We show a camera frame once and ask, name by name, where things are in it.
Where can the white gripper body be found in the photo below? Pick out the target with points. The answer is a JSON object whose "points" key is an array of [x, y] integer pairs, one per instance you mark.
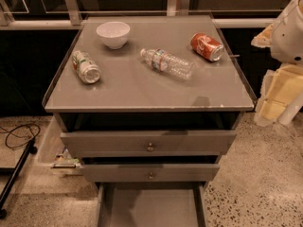
{"points": [[290, 37]]}

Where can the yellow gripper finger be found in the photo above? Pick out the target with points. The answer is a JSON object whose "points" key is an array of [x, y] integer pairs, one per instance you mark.
{"points": [[264, 38], [281, 95]]}

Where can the clear plastic water bottle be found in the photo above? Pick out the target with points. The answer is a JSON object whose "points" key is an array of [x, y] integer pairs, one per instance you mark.
{"points": [[164, 62]]}

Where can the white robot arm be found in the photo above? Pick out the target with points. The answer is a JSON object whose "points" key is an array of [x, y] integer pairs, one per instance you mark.
{"points": [[281, 93]]}

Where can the grey top drawer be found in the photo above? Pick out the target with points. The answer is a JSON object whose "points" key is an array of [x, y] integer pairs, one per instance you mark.
{"points": [[84, 144]]}

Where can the grey drawer cabinet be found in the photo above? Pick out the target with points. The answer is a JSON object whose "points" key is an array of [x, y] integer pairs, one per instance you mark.
{"points": [[131, 96]]}

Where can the grey open bottom drawer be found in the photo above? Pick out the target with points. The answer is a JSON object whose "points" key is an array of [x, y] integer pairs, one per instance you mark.
{"points": [[151, 205]]}

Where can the grey middle drawer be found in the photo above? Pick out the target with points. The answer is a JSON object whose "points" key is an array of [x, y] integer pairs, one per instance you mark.
{"points": [[150, 173]]}

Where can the red cola can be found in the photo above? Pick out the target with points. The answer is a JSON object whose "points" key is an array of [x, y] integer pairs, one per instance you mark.
{"points": [[207, 47]]}

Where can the white ceramic bowl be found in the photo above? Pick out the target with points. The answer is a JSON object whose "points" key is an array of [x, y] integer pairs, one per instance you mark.
{"points": [[114, 34]]}

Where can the silver green soda can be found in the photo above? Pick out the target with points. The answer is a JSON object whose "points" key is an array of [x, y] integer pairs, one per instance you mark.
{"points": [[86, 68]]}

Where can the clear plastic storage bin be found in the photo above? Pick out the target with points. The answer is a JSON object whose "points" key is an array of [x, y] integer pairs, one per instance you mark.
{"points": [[53, 155]]}

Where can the black stand leg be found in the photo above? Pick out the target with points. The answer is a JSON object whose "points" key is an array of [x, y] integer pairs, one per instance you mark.
{"points": [[12, 173]]}

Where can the metal railing frame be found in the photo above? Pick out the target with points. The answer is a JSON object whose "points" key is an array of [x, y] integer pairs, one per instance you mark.
{"points": [[72, 14]]}

